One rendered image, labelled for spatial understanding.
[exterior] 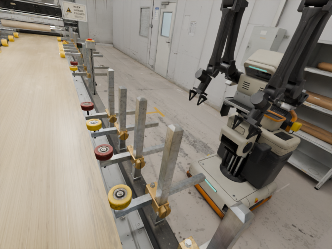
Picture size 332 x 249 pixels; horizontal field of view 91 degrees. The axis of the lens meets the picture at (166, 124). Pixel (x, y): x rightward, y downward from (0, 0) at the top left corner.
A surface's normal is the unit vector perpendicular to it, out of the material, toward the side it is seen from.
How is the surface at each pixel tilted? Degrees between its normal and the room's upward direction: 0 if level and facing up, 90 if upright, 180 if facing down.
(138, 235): 0
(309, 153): 90
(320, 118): 90
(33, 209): 0
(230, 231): 90
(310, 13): 90
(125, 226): 0
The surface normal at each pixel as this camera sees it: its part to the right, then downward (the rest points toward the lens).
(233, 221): -0.86, 0.15
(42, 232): 0.15, -0.85
